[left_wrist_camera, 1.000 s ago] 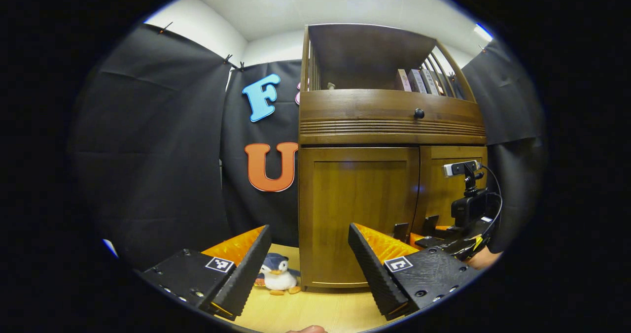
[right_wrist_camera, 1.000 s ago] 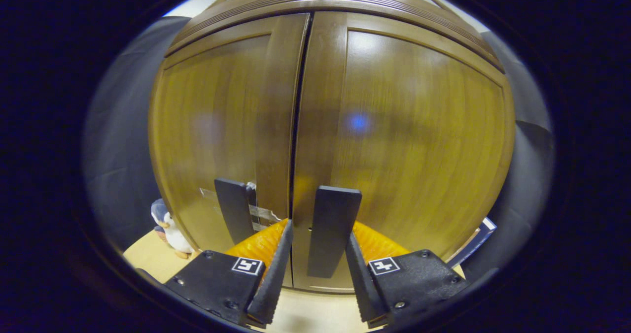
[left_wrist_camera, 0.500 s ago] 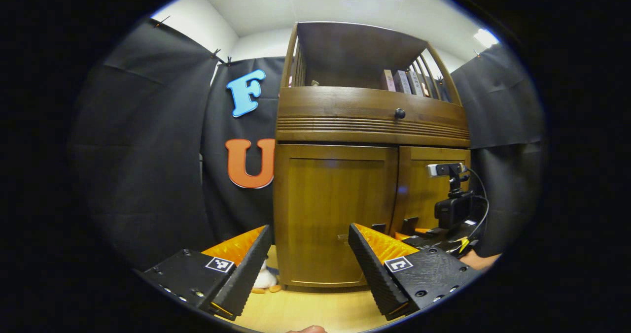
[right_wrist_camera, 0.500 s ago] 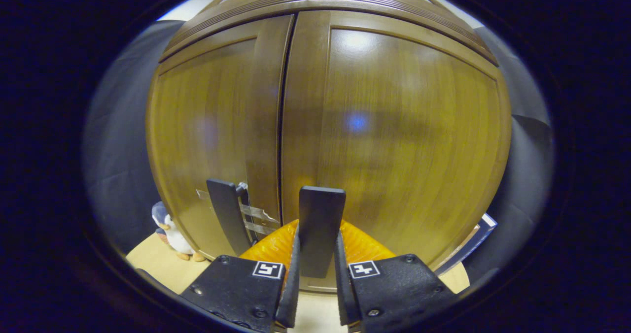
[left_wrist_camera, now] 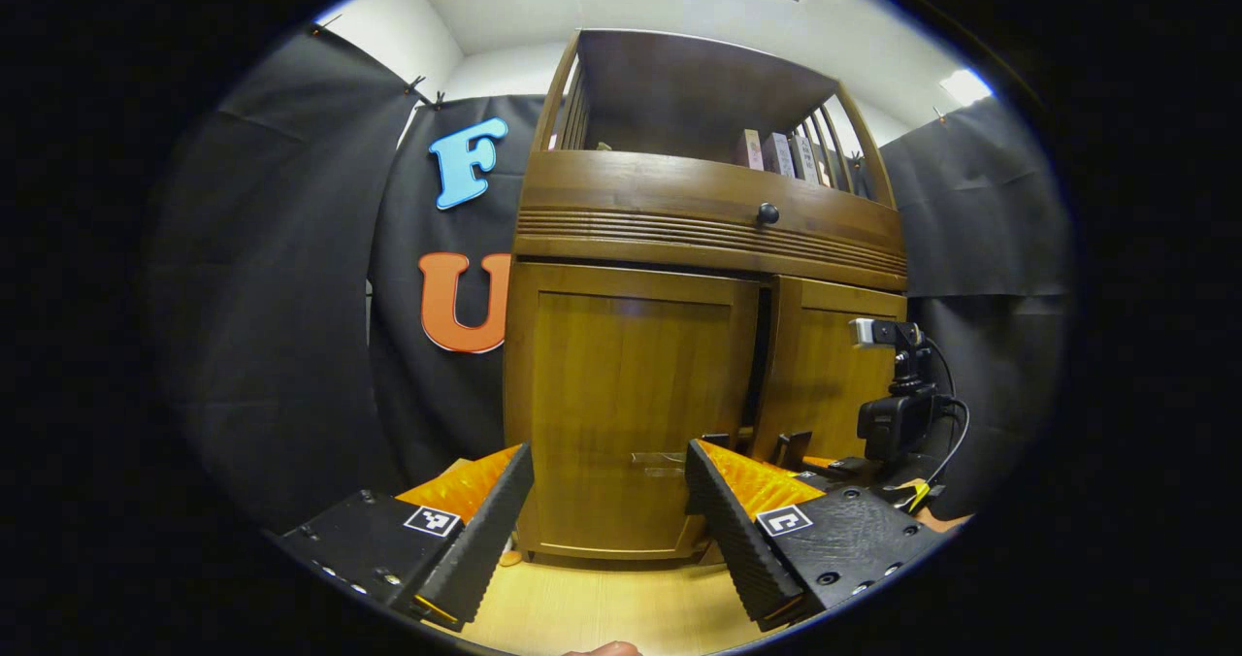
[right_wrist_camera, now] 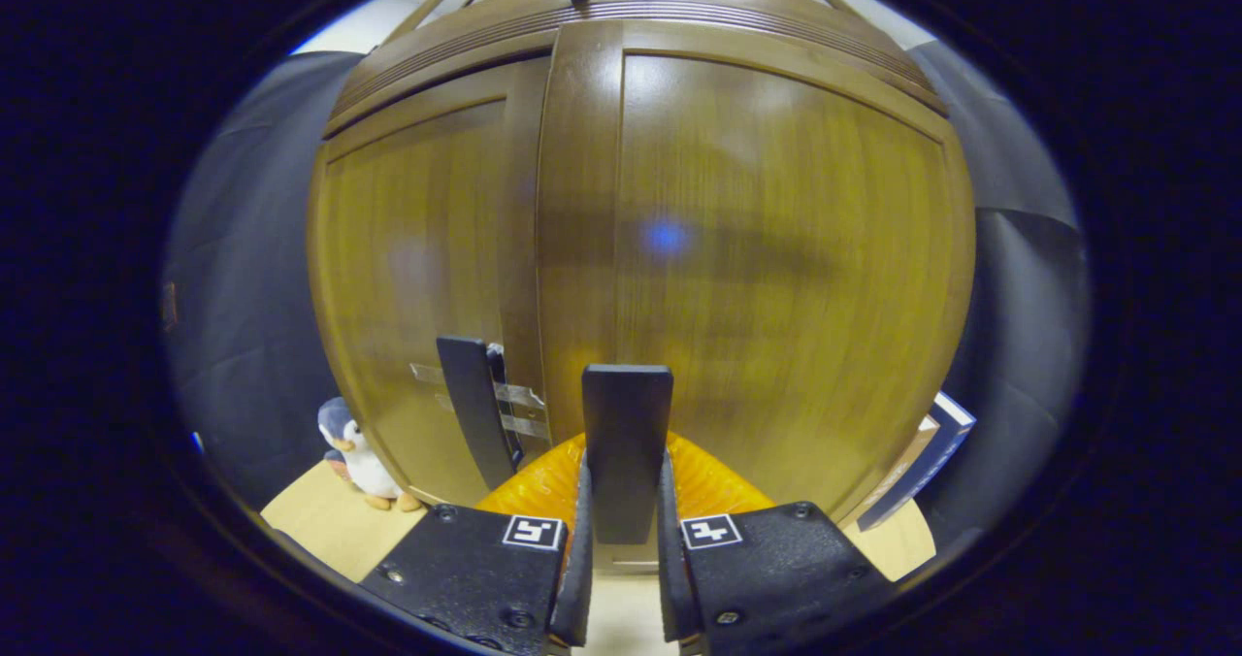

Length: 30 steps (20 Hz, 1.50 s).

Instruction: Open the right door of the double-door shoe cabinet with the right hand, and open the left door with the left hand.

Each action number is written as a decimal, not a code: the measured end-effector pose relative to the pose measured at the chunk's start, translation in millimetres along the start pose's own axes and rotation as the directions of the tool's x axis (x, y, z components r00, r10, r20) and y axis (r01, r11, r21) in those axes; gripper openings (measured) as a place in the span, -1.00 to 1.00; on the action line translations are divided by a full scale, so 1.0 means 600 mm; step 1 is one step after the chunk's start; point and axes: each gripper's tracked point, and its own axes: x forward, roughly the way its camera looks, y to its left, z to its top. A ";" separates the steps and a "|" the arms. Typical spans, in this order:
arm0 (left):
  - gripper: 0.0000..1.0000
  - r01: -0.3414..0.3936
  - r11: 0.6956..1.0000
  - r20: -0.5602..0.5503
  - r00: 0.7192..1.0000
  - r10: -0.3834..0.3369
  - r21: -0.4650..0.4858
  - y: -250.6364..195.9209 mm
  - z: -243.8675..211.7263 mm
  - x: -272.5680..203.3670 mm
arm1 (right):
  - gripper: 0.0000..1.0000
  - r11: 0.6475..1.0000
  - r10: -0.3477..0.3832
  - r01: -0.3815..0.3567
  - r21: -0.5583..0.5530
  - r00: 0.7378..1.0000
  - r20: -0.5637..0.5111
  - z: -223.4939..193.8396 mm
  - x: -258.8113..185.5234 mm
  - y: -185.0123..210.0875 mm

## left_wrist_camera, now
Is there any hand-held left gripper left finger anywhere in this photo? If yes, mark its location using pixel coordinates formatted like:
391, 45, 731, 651
277, 443, 537, 633

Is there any small ceiling light panel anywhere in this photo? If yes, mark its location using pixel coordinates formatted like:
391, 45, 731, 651
938, 68, 994, 107

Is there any black backdrop cloth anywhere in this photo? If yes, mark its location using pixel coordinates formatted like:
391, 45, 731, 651
146, 27, 423, 531
367, 95, 549, 492
878, 95, 1073, 521

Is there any brown wooden double-door shoe cabinet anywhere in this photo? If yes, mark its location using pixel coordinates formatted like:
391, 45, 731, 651
502, 28, 910, 562

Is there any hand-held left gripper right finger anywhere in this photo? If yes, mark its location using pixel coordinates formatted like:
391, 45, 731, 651
683, 439, 952, 635

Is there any black cable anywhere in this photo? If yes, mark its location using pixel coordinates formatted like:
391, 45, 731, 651
924, 338, 972, 487

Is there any wooden cabinet door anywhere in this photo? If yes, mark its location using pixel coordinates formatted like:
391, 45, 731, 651
752, 276, 908, 471
505, 261, 761, 560

